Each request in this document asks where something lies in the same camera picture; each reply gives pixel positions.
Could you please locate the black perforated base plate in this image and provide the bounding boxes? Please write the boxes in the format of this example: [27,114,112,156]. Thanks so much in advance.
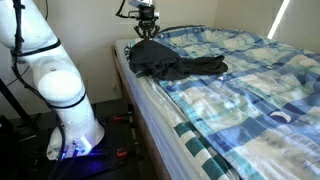
[18,99,143,180]

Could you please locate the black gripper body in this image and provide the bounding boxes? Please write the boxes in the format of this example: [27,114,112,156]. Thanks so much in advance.
[137,16,156,29]

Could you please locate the blue plaid duvet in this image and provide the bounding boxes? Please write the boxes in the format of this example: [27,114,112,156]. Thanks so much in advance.
[129,25,320,180]

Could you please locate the wooden bed frame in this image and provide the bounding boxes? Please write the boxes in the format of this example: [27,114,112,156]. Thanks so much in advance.
[111,46,172,180]

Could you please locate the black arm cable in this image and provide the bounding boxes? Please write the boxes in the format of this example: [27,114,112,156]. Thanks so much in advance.
[9,0,134,164]

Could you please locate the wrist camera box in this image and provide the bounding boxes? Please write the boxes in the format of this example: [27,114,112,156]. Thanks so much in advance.
[128,9,160,19]

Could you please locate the black box on floor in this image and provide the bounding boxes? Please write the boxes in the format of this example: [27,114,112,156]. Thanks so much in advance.
[0,114,21,180]

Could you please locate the red handled clamp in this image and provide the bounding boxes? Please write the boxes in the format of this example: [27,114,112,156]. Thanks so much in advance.
[112,112,135,123]
[115,142,140,158]

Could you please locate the teal white striped sheet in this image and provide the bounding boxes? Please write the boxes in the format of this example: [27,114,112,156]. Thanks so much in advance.
[123,44,242,180]

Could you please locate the black tripod leg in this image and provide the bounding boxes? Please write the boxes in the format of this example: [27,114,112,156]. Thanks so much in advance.
[0,77,42,128]

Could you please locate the black cable on bed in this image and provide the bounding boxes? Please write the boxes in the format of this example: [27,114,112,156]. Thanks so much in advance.
[156,23,205,35]

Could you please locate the thin black wall cable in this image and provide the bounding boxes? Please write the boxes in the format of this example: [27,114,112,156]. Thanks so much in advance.
[43,0,50,22]

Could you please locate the white mattress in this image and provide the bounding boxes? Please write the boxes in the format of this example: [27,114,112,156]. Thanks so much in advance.
[114,38,202,180]

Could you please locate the black dress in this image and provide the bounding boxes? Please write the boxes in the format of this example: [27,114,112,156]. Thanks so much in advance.
[128,38,230,82]

